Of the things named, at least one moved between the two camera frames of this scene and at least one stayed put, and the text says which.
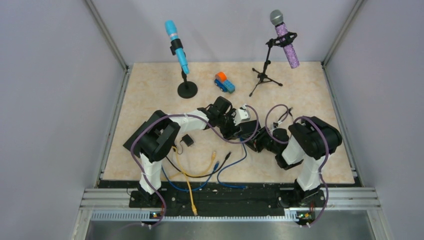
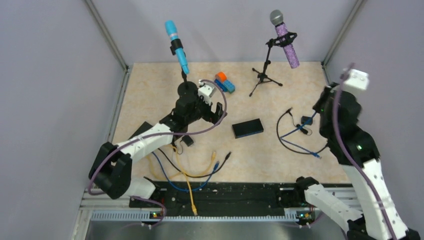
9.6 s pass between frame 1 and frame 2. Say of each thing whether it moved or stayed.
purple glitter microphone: stayed
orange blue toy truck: stayed
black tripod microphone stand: stayed
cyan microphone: stayed
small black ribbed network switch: stayed
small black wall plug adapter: stayed
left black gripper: moved
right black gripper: moved
